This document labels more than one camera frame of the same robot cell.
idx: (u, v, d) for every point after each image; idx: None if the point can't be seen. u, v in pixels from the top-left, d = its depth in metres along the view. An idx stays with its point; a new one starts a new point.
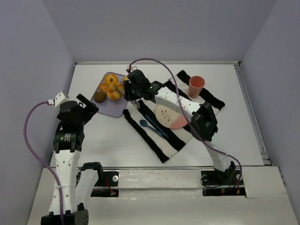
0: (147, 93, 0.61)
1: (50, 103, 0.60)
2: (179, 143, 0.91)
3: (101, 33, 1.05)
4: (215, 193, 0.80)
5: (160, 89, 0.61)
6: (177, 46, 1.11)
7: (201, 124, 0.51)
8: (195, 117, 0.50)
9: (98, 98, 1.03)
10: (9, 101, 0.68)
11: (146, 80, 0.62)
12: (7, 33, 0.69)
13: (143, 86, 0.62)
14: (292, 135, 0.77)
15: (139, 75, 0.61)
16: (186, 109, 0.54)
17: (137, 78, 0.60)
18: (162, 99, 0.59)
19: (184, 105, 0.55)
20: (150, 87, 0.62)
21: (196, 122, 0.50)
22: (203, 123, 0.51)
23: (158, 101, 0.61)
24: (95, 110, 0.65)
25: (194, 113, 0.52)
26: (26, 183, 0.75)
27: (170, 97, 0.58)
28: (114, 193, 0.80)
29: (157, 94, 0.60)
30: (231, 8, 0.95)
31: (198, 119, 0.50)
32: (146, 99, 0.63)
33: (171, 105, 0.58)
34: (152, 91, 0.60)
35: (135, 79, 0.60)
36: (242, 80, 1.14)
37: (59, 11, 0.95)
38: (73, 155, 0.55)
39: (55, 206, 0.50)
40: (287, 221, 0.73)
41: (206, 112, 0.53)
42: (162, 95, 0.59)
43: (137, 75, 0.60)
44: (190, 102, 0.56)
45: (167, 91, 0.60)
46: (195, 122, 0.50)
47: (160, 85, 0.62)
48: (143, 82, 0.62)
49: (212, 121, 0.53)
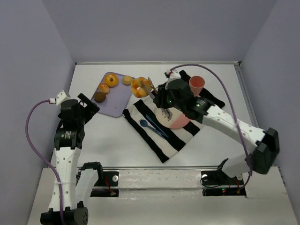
0: (192, 111, 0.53)
1: (52, 101, 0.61)
2: (178, 143, 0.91)
3: (102, 33, 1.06)
4: (215, 193, 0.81)
5: (209, 108, 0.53)
6: (177, 46, 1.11)
7: (267, 157, 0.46)
8: (262, 149, 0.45)
9: (98, 98, 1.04)
10: (9, 100, 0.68)
11: (191, 94, 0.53)
12: (7, 32, 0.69)
13: (187, 102, 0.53)
14: (292, 134, 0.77)
15: (185, 89, 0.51)
16: (247, 137, 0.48)
17: (183, 93, 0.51)
18: (213, 121, 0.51)
19: (243, 132, 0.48)
20: (196, 104, 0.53)
21: (263, 154, 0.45)
22: (268, 155, 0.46)
23: (206, 121, 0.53)
24: (96, 110, 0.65)
25: (260, 143, 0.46)
26: (26, 182, 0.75)
27: (224, 120, 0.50)
28: (114, 194, 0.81)
29: (207, 114, 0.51)
30: (230, 8, 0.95)
31: (265, 152, 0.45)
32: (190, 117, 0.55)
33: (225, 128, 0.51)
34: (199, 109, 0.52)
35: (181, 93, 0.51)
36: (242, 80, 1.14)
37: (59, 11, 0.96)
38: (73, 152, 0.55)
39: (55, 202, 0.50)
40: (287, 221, 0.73)
41: (271, 141, 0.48)
42: (213, 115, 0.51)
43: (183, 89, 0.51)
44: (250, 127, 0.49)
45: (218, 111, 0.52)
46: (261, 154, 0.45)
47: (209, 103, 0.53)
48: (188, 97, 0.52)
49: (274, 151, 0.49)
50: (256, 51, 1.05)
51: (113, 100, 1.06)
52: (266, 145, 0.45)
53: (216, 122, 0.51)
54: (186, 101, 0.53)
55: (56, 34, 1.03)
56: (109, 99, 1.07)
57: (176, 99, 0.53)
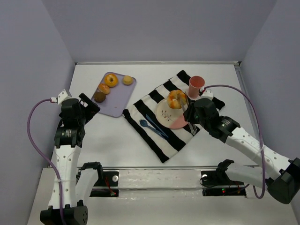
0: (216, 130, 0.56)
1: (54, 101, 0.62)
2: (178, 143, 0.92)
3: (102, 33, 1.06)
4: (215, 193, 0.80)
5: (234, 129, 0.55)
6: (177, 46, 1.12)
7: (291, 188, 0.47)
8: (284, 178, 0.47)
9: (98, 98, 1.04)
10: (10, 99, 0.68)
11: (217, 114, 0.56)
12: (8, 31, 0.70)
13: (213, 121, 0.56)
14: (292, 133, 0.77)
15: (211, 108, 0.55)
16: (271, 163, 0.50)
17: (208, 111, 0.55)
18: (237, 142, 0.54)
19: (267, 158, 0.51)
20: (221, 124, 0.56)
21: (286, 184, 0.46)
22: (293, 186, 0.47)
23: (229, 141, 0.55)
24: (97, 110, 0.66)
25: (284, 172, 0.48)
26: (26, 182, 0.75)
27: (250, 143, 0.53)
28: (114, 194, 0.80)
29: (232, 135, 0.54)
30: (229, 8, 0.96)
31: (288, 181, 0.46)
32: (213, 135, 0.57)
33: (249, 152, 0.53)
34: (223, 129, 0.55)
35: (206, 112, 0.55)
36: (242, 80, 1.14)
37: (59, 11, 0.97)
38: (73, 150, 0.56)
39: (55, 200, 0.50)
40: (288, 221, 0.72)
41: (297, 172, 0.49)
42: (238, 137, 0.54)
43: (208, 108, 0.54)
44: (275, 155, 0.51)
45: (244, 134, 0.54)
46: (284, 183, 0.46)
47: (235, 124, 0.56)
48: (213, 115, 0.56)
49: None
50: (256, 51, 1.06)
51: (113, 100, 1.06)
52: (289, 175, 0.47)
53: (240, 144, 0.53)
54: (211, 120, 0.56)
55: (56, 34, 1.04)
56: (109, 100, 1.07)
57: (202, 117, 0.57)
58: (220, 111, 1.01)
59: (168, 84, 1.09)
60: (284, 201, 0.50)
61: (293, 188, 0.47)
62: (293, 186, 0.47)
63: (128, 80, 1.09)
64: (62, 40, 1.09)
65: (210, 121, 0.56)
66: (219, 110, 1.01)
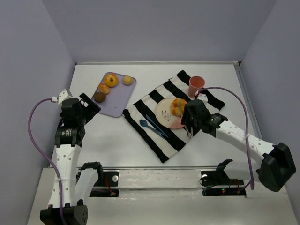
0: (206, 125, 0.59)
1: (54, 100, 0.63)
2: (178, 143, 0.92)
3: (102, 33, 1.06)
4: (216, 193, 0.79)
5: (221, 123, 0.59)
6: (177, 46, 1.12)
7: (275, 170, 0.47)
8: (267, 161, 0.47)
9: (98, 98, 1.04)
10: (10, 99, 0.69)
11: (206, 110, 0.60)
12: (8, 31, 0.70)
13: (203, 117, 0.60)
14: (292, 133, 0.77)
15: (200, 105, 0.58)
16: (255, 149, 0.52)
17: (198, 108, 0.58)
18: (224, 133, 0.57)
19: (252, 145, 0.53)
20: (210, 119, 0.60)
21: (269, 166, 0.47)
22: (277, 168, 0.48)
23: (218, 134, 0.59)
24: (98, 110, 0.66)
25: (267, 155, 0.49)
26: (26, 182, 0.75)
27: (235, 133, 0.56)
28: (114, 194, 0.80)
29: (219, 127, 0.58)
30: (228, 9, 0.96)
31: (272, 164, 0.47)
32: (205, 131, 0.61)
33: (236, 141, 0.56)
34: (213, 123, 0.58)
35: (196, 109, 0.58)
36: (242, 80, 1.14)
37: (60, 11, 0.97)
38: (73, 149, 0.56)
39: (55, 199, 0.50)
40: (288, 221, 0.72)
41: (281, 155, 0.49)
42: (225, 129, 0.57)
43: (198, 105, 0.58)
44: (260, 141, 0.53)
45: (230, 125, 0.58)
46: (267, 166, 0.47)
47: (222, 118, 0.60)
48: (203, 112, 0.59)
49: (288, 167, 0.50)
50: (256, 51, 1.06)
51: (113, 100, 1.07)
52: (273, 158, 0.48)
53: (227, 134, 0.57)
54: (201, 116, 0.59)
55: (56, 34, 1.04)
56: (109, 100, 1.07)
57: (193, 115, 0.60)
58: (220, 111, 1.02)
59: (167, 84, 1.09)
60: (274, 187, 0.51)
61: (278, 171, 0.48)
62: (278, 168, 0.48)
63: (128, 80, 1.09)
64: (62, 40, 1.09)
65: (200, 118, 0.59)
66: (219, 110, 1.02)
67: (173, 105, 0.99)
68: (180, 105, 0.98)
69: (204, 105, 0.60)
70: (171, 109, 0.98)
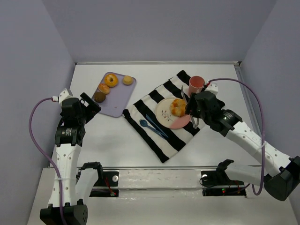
0: (218, 123, 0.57)
1: (55, 100, 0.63)
2: (178, 143, 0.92)
3: (102, 33, 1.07)
4: (216, 193, 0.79)
5: (235, 123, 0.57)
6: (177, 46, 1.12)
7: (288, 185, 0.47)
8: (283, 175, 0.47)
9: (98, 98, 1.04)
10: (10, 99, 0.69)
11: (218, 107, 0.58)
12: (8, 31, 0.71)
13: (213, 114, 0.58)
14: (292, 133, 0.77)
15: (212, 100, 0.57)
16: (271, 160, 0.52)
17: (210, 104, 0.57)
18: (239, 138, 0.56)
19: (268, 155, 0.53)
20: (223, 117, 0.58)
21: (284, 182, 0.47)
22: (290, 184, 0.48)
23: (230, 137, 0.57)
24: (98, 109, 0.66)
25: (284, 169, 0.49)
26: (26, 182, 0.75)
27: (251, 139, 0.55)
28: (114, 194, 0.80)
29: (233, 129, 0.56)
30: (228, 9, 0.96)
31: (287, 179, 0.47)
32: (215, 129, 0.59)
33: (250, 147, 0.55)
34: (225, 122, 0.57)
35: (207, 104, 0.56)
36: (242, 80, 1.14)
37: (60, 11, 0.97)
38: (73, 148, 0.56)
39: (55, 198, 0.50)
40: (288, 221, 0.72)
41: (296, 169, 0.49)
42: (240, 132, 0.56)
43: (210, 100, 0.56)
44: (276, 152, 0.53)
45: (245, 130, 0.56)
46: (283, 181, 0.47)
47: (236, 117, 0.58)
48: (214, 108, 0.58)
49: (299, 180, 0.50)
50: (256, 51, 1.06)
51: (113, 100, 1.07)
52: (289, 173, 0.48)
53: (242, 139, 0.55)
54: (212, 113, 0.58)
55: (56, 34, 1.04)
56: (109, 100, 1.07)
57: (203, 110, 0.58)
58: None
59: (167, 84, 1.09)
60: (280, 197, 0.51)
61: (290, 186, 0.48)
62: (291, 183, 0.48)
63: (128, 80, 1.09)
64: (62, 40, 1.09)
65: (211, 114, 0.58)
66: None
67: (173, 105, 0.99)
68: (180, 105, 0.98)
69: (216, 100, 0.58)
70: (171, 108, 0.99)
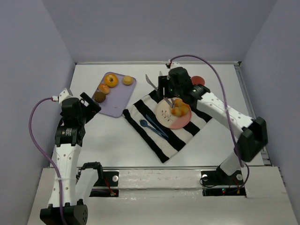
0: (188, 96, 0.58)
1: (55, 100, 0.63)
2: (178, 143, 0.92)
3: (102, 33, 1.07)
4: (216, 193, 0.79)
5: (204, 94, 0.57)
6: (177, 46, 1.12)
7: (251, 142, 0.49)
8: (245, 134, 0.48)
9: (98, 98, 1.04)
10: (10, 99, 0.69)
11: (190, 81, 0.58)
12: (9, 31, 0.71)
13: (185, 88, 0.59)
14: (292, 133, 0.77)
15: (183, 75, 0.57)
16: (236, 122, 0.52)
17: (180, 78, 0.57)
18: (206, 106, 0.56)
19: (232, 117, 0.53)
20: (193, 90, 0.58)
21: (246, 139, 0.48)
22: (253, 141, 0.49)
23: (199, 106, 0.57)
24: (98, 109, 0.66)
25: (245, 129, 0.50)
26: (26, 182, 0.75)
27: (217, 106, 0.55)
28: (114, 194, 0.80)
29: (201, 99, 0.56)
30: (228, 9, 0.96)
31: (249, 136, 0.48)
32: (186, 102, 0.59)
33: (217, 114, 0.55)
34: (195, 94, 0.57)
35: (178, 78, 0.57)
36: (242, 80, 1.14)
37: (60, 11, 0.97)
38: (73, 148, 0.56)
39: (55, 198, 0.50)
40: (288, 221, 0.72)
41: (258, 129, 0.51)
42: (207, 101, 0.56)
43: (181, 74, 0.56)
44: (240, 115, 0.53)
45: (212, 98, 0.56)
46: (245, 138, 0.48)
47: (205, 90, 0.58)
48: (185, 82, 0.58)
49: (262, 140, 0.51)
50: (256, 51, 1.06)
51: (113, 100, 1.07)
52: (251, 131, 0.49)
53: (208, 107, 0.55)
54: (183, 87, 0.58)
55: (56, 34, 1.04)
56: (109, 100, 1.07)
57: (176, 85, 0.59)
58: None
59: None
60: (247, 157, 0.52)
61: (253, 144, 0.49)
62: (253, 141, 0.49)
63: (128, 80, 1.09)
64: (62, 40, 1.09)
65: (182, 88, 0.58)
66: None
67: (173, 105, 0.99)
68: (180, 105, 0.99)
69: (188, 75, 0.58)
70: (171, 109, 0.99)
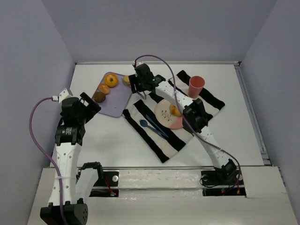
0: (149, 84, 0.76)
1: (55, 99, 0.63)
2: (178, 143, 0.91)
3: (102, 33, 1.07)
4: (215, 193, 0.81)
5: (161, 82, 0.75)
6: (177, 46, 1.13)
7: (191, 117, 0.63)
8: (186, 110, 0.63)
9: (99, 98, 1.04)
10: (10, 98, 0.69)
11: (150, 73, 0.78)
12: (8, 31, 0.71)
13: (147, 78, 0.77)
14: (292, 133, 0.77)
15: (144, 68, 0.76)
16: (180, 102, 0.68)
17: (143, 71, 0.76)
18: (161, 91, 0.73)
19: (179, 99, 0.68)
20: (153, 79, 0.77)
21: (186, 115, 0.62)
22: (193, 116, 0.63)
23: (157, 91, 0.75)
24: (98, 109, 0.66)
25: (186, 106, 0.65)
26: (26, 182, 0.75)
27: (168, 91, 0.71)
28: (114, 194, 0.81)
29: (158, 86, 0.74)
30: (228, 9, 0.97)
31: (188, 113, 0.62)
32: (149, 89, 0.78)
33: (168, 97, 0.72)
34: (153, 83, 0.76)
35: (141, 71, 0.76)
36: (242, 80, 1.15)
37: (60, 11, 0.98)
38: (73, 147, 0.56)
39: (55, 196, 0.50)
40: (288, 221, 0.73)
41: (197, 107, 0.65)
42: (161, 87, 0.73)
43: (142, 68, 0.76)
44: (185, 97, 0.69)
45: (166, 85, 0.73)
46: (186, 115, 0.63)
47: (162, 79, 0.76)
48: (147, 74, 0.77)
49: (201, 115, 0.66)
50: (255, 51, 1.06)
51: (113, 100, 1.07)
52: (190, 109, 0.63)
53: (163, 92, 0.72)
54: (145, 78, 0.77)
55: (56, 34, 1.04)
56: (109, 100, 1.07)
57: (140, 77, 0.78)
58: (221, 111, 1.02)
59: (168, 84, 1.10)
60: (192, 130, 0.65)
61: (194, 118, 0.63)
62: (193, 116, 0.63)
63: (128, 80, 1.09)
64: (62, 40, 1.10)
65: (145, 79, 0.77)
66: (219, 110, 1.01)
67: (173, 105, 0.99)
68: None
69: (148, 69, 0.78)
70: (171, 108, 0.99)
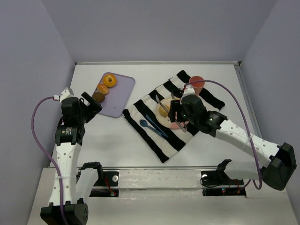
0: (206, 125, 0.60)
1: (56, 98, 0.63)
2: (178, 143, 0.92)
3: (102, 33, 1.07)
4: (215, 193, 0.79)
5: (221, 122, 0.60)
6: (177, 46, 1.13)
7: (281, 173, 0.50)
8: (274, 164, 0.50)
9: (97, 98, 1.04)
10: (10, 98, 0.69)
11: (204, 109, 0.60)
12: (9, 31, 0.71)
13: (200, 116, 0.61)
14: (292, 133, 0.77)
15: (198, 104, 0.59)
16: (261, 151, 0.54)
17: (196, 108, 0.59)
18: (227, 134, 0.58)
19: (257, 146, 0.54)
20: (209, 119, 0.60)
21: (276, 169, 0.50)
22: (283, 171, 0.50)
23: (219, 135, 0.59)
24: (99, 109, 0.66)
25: (273, 157, 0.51)
26: (26, 182, 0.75)
27: (238, 134, 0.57)
28: (114, 194, 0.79)
29: (220, 128, 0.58)
30: (228, 9, 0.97)
31: (278, 167, 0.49)
32: (204, 131, 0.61)
33: (239, 143, 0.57)
34: (212, 123, 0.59)
35: (193, 108, 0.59)
36: (242, 80, 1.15)
37: (59, 11, 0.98)
38: (73, 147, 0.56)
39: (55, 195, 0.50)
40: (288, 221, 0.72)
41: (286, 156, 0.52)
42: (227, 130, 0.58)
43: (195, 103, 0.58)
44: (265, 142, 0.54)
45: (231, 126, 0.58)
46: (274, 168, 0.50)
47: (221, 117, 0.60)
48: (200, 111, 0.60)
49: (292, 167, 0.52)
50: (255, 51, 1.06)
51: (113, 100, 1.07)
52: (280, 161, 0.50)
53: (229, 136, 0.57)
54: (198, 116, 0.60)
55: (56, 34, 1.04)
56: (109, 100, 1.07)
57: (191, 114, 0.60)
58: (221, 112, 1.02)
59: (168, 84, 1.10)
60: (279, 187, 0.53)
61: (284, 173, 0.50)
62: (284, 170, 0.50)
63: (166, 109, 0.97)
64: (62, 40, 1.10)
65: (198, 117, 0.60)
66: (219, 110, 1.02)
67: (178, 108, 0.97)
68: None
69: (201, 103, 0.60)
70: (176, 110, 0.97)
